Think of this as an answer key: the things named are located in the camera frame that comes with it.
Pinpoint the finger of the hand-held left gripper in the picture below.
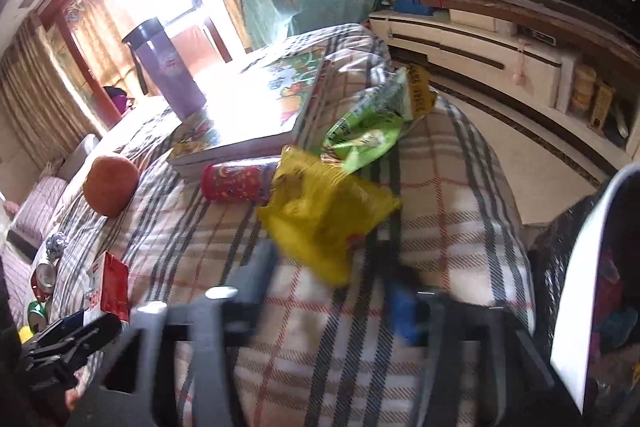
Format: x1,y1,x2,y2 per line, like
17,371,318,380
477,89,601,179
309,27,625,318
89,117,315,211
22,311,123,389

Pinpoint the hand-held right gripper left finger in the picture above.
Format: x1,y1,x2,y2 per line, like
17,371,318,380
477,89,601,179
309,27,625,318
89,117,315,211
65,239,281,427

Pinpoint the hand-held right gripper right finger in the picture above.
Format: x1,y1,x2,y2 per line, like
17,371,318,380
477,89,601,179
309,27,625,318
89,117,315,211
372,242,583,427

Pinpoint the small red packet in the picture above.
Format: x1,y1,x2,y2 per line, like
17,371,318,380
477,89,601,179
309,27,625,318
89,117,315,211
86,251,131,323

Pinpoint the yellow snack packet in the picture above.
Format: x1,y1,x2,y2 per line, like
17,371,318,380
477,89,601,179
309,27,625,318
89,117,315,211
256,146,403,285

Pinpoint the white bin with black bag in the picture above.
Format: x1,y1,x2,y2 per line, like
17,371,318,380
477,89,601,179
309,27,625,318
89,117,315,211
527,164,640,415

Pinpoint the green can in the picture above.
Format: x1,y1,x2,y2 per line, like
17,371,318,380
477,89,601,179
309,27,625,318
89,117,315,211
26,301,51,333

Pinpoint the red and silver can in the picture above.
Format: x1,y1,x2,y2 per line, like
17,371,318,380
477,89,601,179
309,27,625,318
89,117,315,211
30,257,60,295

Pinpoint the red snack can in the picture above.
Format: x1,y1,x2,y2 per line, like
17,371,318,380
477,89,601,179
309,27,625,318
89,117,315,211
201,158,281,202

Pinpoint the striped sofa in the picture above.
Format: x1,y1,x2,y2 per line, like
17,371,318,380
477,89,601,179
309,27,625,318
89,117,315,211
7,134,101,253

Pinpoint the orange fruit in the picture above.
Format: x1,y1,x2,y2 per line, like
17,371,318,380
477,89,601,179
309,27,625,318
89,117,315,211
82,155,140,218

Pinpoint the colourful puzzle box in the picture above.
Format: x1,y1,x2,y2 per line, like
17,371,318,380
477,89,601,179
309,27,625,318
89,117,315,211
166,47,327,180

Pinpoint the green snack packet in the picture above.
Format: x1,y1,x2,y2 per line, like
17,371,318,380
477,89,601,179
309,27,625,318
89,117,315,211
322,66,438,175

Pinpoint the purple water bottle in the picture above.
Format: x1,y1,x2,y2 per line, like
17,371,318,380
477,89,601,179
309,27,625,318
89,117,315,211
122,18,207,120

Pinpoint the white and wood television stand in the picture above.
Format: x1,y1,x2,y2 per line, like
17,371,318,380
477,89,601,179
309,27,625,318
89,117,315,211
367,0,636,158

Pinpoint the light blue covered chair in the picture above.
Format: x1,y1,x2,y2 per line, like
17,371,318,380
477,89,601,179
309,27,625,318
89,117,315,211
241,0,376,52

